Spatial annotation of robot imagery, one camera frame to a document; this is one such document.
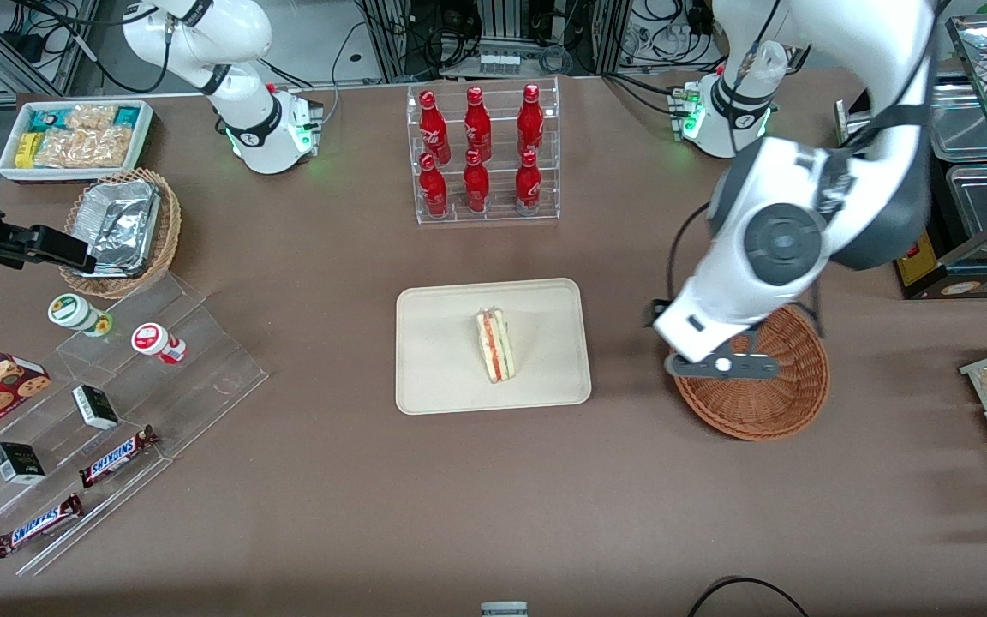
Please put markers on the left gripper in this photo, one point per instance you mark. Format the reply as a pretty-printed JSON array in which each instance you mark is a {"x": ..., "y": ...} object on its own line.
[{"x": 653, "y": 310}]

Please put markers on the triangle sandwich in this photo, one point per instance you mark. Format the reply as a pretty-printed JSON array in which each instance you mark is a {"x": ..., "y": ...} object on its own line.
[{"x": 493, "y": 347}]

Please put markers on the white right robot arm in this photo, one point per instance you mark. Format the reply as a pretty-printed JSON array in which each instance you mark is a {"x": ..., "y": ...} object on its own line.
[{"x": 236, "y": 51}]

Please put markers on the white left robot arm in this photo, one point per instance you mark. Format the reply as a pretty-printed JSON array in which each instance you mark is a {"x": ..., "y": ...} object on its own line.
[{"x": 845, "y": 51}]

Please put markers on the light wicker basket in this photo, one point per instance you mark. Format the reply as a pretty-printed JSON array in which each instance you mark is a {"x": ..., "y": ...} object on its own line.
[{"x": 170, "y": 231}]

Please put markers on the brown wicker basket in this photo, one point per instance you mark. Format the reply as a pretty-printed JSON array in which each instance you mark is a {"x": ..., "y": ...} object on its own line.
[{"x": 768, "y": 411}]

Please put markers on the beige plastic tray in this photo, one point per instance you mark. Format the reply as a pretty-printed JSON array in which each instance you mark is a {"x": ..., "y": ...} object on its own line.
[{"x": 442, "y": 360}]

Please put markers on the aluminium foil container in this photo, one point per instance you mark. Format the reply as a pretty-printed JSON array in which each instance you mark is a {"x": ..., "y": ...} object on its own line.
[{"x": 121, "y": 227}]

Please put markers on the green lid yogurt cup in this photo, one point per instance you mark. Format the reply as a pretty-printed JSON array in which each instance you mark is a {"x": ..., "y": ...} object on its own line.
[{"x": 72, "y": 313}]

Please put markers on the yellow snack packet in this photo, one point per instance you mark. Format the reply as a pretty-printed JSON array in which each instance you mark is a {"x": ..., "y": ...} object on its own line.
[{"x": 26, "y": 150}]

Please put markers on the large clear cracker bag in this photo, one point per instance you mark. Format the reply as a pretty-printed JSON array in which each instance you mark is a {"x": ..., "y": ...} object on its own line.
[{"x": 82, "y": 147}]

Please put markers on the red lid yogurt cup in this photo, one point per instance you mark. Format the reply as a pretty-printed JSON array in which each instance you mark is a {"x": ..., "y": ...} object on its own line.
[{"x": 152, "y": 340}]

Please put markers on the small clear cracker bag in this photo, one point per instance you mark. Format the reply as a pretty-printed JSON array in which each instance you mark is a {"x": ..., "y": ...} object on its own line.
[{"x": 91, "y": 116}]

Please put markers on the white rectangular snack bin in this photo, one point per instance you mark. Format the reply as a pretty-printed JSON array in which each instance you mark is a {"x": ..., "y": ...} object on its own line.
[{"x": 144, "y": 141}]

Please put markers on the small teal snack packet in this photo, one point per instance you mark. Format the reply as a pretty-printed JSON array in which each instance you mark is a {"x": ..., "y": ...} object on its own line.
[{"x": 127, "y": 116}]

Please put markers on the small black box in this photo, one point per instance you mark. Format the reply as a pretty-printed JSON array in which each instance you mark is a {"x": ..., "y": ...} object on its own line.
[
  {"x": 18, "y": 463},
  {"x": 95, "y": 407}
]

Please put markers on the red cola bottle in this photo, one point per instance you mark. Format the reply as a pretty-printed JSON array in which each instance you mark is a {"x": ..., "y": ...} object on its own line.
[
  {"x": 477, "y": 124},
  {"x": 433, "y": 128},
  {"x": 433, "y": 188},
  {"x": 530, "y": 120},
  {"x": 528, "y": 184},
  {"x": 476, "y": 184}
]

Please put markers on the clear acrylic bottle rack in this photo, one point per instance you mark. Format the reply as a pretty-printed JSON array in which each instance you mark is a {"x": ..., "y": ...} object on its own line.
[{"x": 502, "y": 210}]

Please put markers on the clear acrylic step display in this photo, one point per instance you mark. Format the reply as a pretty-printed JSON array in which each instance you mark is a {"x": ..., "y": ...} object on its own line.
[{"x": 202, "y": 377}]

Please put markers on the Snickers chocolate bar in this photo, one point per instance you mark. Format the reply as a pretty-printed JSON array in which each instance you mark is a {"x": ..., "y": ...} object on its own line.
[
  {"x": 38, "y": 525},
  {"x": 116, "y": 457}
]

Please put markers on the silver metal block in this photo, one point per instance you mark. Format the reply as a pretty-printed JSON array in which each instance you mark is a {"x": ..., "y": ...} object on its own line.
[{"x": 852, "y": 116}]

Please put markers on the white power strip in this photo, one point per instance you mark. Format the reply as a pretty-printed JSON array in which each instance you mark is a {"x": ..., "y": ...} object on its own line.
[{"x": 499, "y": 62}]

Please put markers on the black food warmer case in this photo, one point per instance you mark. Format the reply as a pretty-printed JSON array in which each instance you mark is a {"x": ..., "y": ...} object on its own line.
[{"x": 973, "y": 276}]

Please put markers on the small grey object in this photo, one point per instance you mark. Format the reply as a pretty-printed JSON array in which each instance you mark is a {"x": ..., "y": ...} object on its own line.
[{"x": 504, "y": 609}]

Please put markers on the aluminium frame rack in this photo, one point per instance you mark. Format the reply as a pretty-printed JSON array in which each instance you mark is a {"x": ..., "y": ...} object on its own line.
[{"x": 596, "y": 34}]

